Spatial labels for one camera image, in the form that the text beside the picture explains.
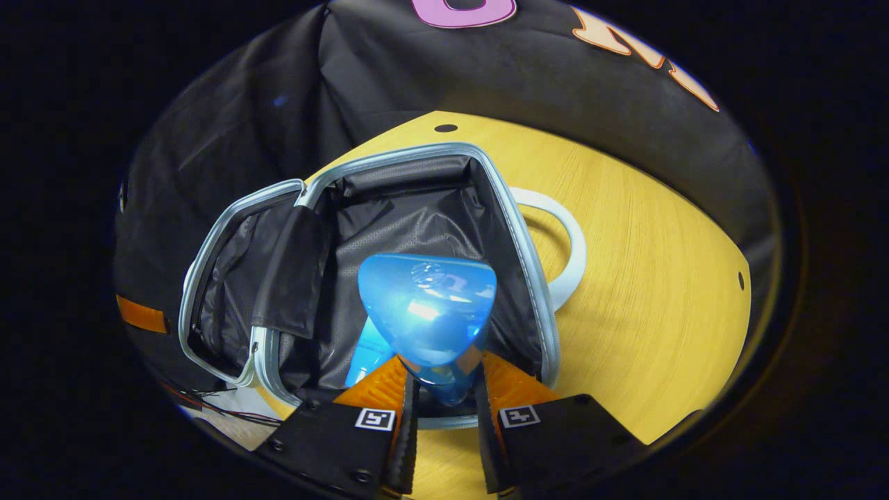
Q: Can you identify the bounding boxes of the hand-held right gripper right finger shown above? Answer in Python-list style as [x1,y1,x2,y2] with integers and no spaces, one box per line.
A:
[474,351,651,496]

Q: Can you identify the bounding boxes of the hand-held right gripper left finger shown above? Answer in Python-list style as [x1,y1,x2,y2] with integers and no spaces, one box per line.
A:
[254,354,422,499]

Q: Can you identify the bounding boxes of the blue tube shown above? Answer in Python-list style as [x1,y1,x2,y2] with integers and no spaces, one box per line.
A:
[344,316,398,388]

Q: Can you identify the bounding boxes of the blue bottle with triangular cap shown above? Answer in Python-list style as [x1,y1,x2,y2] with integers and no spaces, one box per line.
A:
[357,253,499,408]

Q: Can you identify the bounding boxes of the pale blue suitcase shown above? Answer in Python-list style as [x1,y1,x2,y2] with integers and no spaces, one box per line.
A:
[178,142,588,431]

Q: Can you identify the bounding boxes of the black backdrop cloth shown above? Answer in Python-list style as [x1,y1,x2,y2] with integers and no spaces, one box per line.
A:
[113,0,784,390]

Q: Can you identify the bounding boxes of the red cable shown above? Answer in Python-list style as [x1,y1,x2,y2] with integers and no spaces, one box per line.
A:
[158,381,282,426]

